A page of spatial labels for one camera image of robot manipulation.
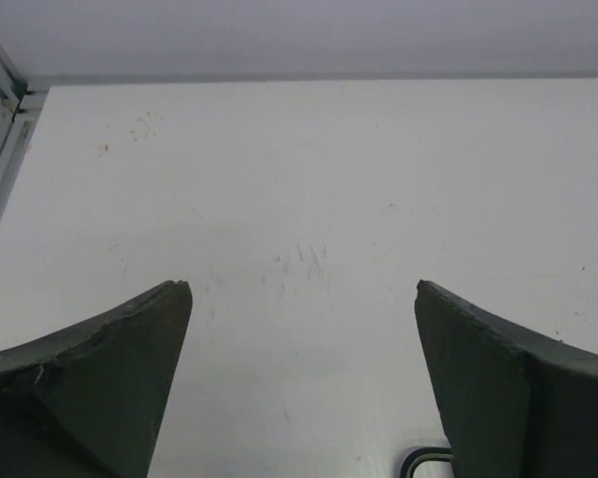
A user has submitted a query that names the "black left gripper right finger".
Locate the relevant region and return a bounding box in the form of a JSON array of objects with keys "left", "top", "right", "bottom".
[{"left": 415, "top": 281, "right": 598, "bottom": 477}]

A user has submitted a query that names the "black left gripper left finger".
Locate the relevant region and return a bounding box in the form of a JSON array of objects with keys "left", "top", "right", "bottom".
[{"left": 0, "top": 281, "right": 192, "bottom": 477}]

